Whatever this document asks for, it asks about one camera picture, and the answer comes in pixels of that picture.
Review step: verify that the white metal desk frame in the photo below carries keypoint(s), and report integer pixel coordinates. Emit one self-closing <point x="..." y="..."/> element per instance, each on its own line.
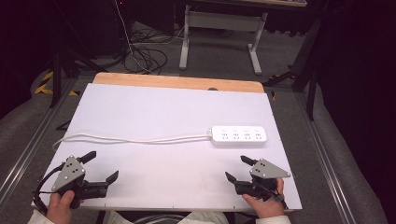
<point x="224" y="20"/>

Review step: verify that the black metal stand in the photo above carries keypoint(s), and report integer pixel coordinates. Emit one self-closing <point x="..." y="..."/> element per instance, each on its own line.
<point x="56" y="77"/>
<point x="308" y="62"/>

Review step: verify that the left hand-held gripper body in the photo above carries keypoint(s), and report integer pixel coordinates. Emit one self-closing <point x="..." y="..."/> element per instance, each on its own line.
<point x="69" y="172"/>

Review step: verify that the wooden desk top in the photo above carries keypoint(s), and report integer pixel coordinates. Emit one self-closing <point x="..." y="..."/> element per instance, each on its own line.
<point x="267" y="2"/>

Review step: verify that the white power strip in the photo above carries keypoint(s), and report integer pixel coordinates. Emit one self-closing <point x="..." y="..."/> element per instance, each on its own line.
<point x="239" y="136"/>

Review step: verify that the person's right hand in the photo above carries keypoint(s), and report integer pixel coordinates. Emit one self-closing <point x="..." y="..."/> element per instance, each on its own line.
<point x="267" y="207"/>

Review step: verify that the yellow black floor tape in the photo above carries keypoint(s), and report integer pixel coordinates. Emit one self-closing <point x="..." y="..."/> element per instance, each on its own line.
<point x="43" y="88"/>

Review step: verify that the person's left hand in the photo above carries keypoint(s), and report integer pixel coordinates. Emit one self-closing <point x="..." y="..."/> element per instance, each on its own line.
<point x="59" y="207"/>

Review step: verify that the person's light clothing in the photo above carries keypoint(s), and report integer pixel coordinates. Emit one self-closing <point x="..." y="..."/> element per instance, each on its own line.
<point x="199" y="218"/>

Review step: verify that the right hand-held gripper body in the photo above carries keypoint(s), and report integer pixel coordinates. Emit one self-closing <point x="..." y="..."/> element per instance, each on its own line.
<point x="267" y="170"/>

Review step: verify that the white table cover board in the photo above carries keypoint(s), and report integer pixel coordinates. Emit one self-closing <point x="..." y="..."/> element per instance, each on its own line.
<point x="162" y="112"/>

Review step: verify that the metal floor rail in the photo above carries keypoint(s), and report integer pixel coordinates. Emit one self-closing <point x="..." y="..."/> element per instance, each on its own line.
<point x="323" y="155"/>
<point x="28" y="154"/>

